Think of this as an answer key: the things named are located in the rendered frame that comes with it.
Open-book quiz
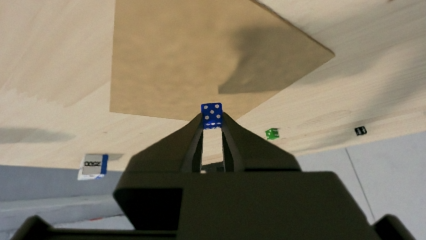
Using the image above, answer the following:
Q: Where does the blue die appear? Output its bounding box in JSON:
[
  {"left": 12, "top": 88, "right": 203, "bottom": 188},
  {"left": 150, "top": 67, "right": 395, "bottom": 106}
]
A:
[{"left": 201, "top": 102, "right": 223, "bottom": 130}]

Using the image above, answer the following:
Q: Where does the brown square mat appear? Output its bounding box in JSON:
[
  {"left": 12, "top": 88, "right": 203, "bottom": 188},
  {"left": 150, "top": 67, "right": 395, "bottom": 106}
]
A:
[{"left": 109, "top": 0, "right": 336, "bottom": 121}]

